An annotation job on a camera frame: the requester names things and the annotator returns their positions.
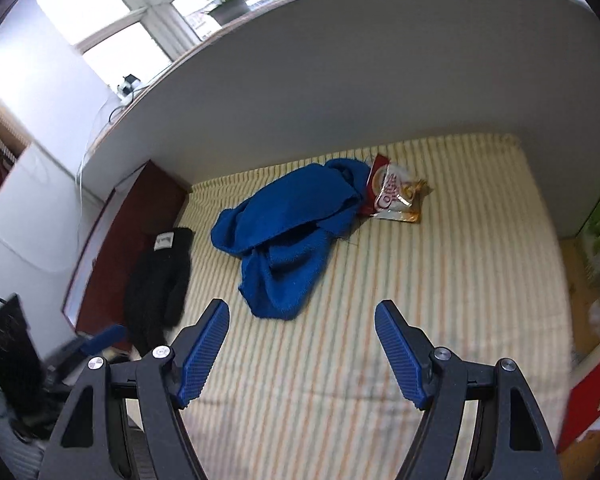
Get white window frame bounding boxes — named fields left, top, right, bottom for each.
left=74, top=0, right=551, bottom=63

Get black knit gloves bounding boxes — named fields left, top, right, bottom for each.
left=124, top=227, right=196, bottom=354

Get dark red wooden box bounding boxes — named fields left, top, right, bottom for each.
left=61, top=160, right=194, bottom=352

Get white cable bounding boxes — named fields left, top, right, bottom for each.
left=74, top=94, right=132, bottom=192

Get black charger with cables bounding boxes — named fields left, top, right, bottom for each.
left=114, top=74, right=144, bottom=99

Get red snack packet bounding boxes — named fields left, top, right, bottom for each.
left=357, top=154, right=434, bottom=225

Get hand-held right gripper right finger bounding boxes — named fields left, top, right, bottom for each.
left=374, top=300, right=563, bottom=480

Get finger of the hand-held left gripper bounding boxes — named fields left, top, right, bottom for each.
left=44, top=324, right=128, bottom=390

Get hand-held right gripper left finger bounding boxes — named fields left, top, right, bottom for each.
left=40, top=298, right=231, bottom=480

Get striped mattress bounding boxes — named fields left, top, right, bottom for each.
left=125, top=132, right=577, bottom=480

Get blue towel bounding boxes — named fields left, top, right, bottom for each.
left=211, top=158, right=374, bottom=320

